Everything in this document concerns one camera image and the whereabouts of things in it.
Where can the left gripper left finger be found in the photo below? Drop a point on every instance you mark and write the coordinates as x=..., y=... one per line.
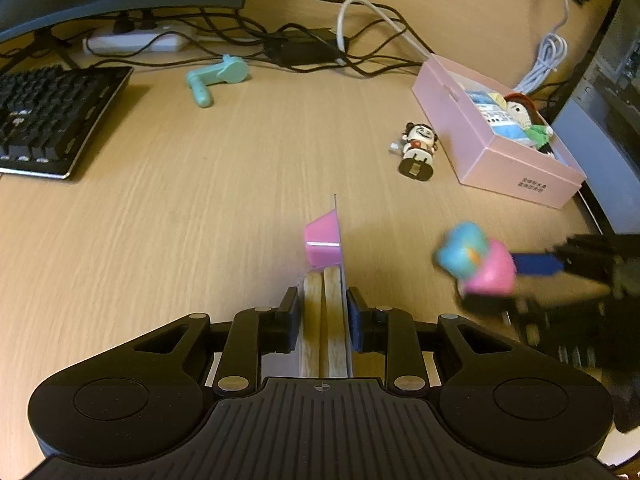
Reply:
x=287, y=321

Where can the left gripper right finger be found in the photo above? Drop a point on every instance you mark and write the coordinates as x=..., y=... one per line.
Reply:
x=360, y=321

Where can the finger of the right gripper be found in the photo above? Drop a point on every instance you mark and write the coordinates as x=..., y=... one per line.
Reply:
x=537, y=263
x=492, y=305

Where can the blue pink plush toy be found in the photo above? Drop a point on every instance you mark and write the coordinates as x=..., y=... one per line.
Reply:
x=479, y=264

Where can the pink cup wooden stick toy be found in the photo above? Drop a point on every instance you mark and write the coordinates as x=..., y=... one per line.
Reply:
x=325, y=351

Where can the red haired doll green dress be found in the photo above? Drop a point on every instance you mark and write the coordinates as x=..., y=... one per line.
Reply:
x=537, y=132

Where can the cartoon boy figure keychain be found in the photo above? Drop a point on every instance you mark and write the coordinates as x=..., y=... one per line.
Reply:
x=416, y=148

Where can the teal hand crank toy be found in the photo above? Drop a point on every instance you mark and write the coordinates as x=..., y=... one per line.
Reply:
x=230, y=70

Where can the blue white mask packet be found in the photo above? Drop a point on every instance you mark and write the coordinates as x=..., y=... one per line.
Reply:
x=497, y=118

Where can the pink cardboard box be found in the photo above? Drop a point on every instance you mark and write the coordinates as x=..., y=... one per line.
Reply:
x=480, y=157

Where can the white computer case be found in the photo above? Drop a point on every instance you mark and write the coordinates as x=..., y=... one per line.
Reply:
x=598, y=121

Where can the black power adapter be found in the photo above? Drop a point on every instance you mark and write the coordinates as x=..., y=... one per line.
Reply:
x=294, y=47

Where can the white power strip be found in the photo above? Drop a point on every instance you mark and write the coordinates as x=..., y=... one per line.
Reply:
x=165, y=38

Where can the black mechanical keyboard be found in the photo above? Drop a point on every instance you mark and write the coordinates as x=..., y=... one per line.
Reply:
x=48, y=116

